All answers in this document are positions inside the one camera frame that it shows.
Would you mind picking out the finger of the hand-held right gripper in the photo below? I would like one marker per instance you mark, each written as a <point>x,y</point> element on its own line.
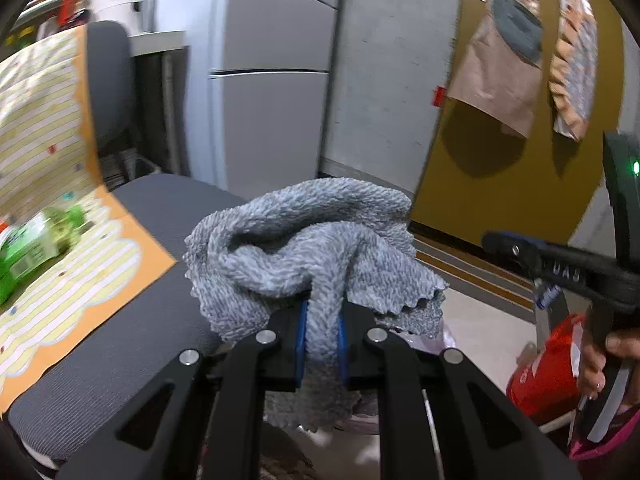
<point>510,247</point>

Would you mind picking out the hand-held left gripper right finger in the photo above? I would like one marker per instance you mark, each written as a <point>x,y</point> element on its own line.
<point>342,350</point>

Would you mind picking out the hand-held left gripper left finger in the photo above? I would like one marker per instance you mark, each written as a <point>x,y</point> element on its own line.
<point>301,340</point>

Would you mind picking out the grey towel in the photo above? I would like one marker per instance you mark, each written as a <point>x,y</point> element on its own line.
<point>310,240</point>

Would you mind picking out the red plastic bag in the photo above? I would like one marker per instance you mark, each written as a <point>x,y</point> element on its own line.
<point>545,375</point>

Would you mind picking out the person's right hand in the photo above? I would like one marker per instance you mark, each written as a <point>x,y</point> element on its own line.
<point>590,366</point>

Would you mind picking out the striped door mat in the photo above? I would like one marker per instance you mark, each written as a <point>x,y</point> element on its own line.
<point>450,265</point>

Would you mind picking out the mustard door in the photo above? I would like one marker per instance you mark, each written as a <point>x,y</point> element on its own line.
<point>480,160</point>

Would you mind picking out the pale pink cloth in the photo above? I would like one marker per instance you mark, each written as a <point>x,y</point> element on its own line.
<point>440,340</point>

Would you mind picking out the grey office chair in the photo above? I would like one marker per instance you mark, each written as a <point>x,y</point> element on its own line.
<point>140,320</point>

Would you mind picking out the patterned hanging cloth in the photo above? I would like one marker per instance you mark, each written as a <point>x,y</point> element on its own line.
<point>575,60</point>

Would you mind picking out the green tea bottle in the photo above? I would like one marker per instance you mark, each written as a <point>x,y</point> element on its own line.
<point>30,255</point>

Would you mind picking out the white refrigerator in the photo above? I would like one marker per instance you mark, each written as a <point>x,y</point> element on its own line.
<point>270,35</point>

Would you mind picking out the orange instant noodle bowl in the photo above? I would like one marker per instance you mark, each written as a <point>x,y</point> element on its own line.
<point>6,229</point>

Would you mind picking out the yellow striped dotted sheet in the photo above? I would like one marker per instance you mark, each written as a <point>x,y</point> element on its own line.
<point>40,110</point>

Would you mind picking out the dark sauce bottle red label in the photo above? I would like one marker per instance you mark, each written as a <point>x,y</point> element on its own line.
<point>75,11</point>

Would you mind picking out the red wall hook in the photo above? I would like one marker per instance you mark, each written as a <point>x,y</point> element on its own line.
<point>440,97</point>

